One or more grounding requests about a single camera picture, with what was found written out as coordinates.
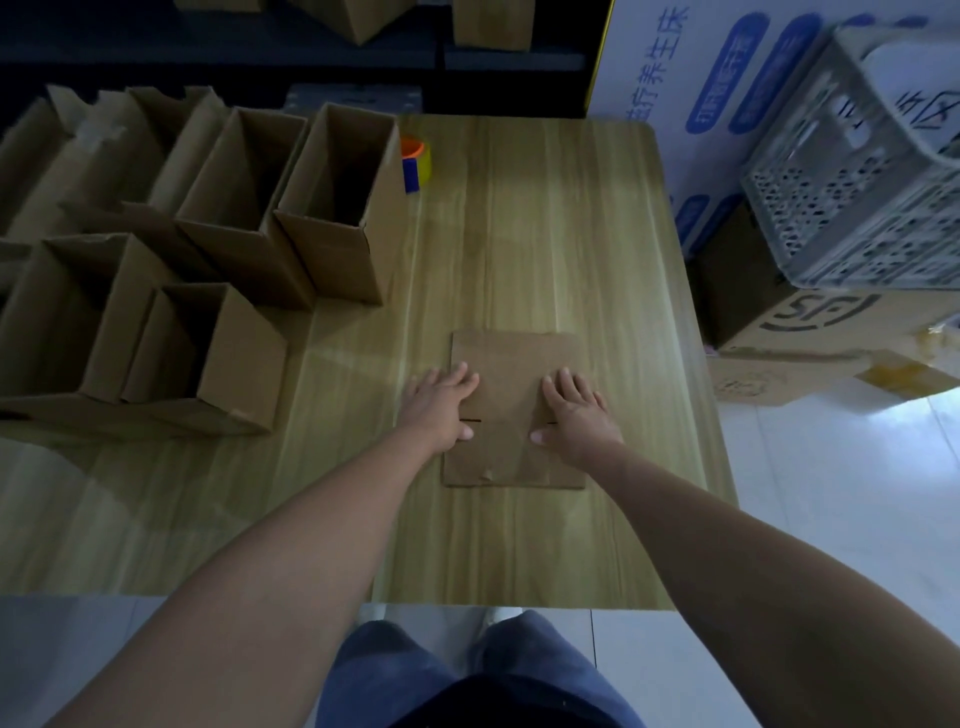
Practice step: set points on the person's white right shoe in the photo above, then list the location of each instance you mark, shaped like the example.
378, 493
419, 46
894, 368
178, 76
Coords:
502, 616

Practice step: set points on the person's right forearm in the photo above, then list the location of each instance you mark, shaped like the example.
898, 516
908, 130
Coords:
750, 585

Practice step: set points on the white paper sign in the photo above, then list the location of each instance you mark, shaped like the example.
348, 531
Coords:
915, 82

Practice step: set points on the large white printed carton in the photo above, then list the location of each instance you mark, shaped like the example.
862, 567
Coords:
697, 165

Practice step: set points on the person's right hand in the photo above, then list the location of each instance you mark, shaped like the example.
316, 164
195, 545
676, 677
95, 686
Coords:
585, 427

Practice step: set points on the white plastic crate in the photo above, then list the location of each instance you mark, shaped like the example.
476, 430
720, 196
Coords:
825, 225

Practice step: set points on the dark metal shelf unit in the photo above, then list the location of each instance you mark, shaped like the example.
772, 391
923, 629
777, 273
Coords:
225, 45

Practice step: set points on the person's dark shirt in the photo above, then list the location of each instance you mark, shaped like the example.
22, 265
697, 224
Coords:
510, 709

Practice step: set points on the small sealed brown carton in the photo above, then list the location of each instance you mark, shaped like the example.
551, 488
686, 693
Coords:
495, 26

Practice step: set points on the orange blue yellow tape roll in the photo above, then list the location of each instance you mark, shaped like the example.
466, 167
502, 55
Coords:
416, 169

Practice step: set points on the person's white shoe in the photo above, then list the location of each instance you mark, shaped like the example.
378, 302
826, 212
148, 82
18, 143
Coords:
373, 611
502, 616

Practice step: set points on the large sealed brown carton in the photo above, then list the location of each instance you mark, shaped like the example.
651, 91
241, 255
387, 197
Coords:
352, 19

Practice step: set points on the person's white left shoe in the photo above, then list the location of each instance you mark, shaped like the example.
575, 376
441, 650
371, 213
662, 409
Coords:
373, 611

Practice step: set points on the small brown cardboard box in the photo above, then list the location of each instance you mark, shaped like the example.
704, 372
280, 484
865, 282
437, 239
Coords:
510, 375
240, 375

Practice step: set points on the person's left hand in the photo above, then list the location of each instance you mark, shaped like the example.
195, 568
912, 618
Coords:
435, 409

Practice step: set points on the cluster of cardboard boxes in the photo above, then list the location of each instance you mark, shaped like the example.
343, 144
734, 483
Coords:
337, 255

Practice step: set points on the large brown carton black logo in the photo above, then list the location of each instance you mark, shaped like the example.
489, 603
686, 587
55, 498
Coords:
825, 330

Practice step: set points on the person's left forearm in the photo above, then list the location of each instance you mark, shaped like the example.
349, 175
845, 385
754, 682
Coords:
262, 600

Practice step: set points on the person's blue jeans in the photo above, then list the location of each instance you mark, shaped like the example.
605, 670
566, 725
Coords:
375, 667

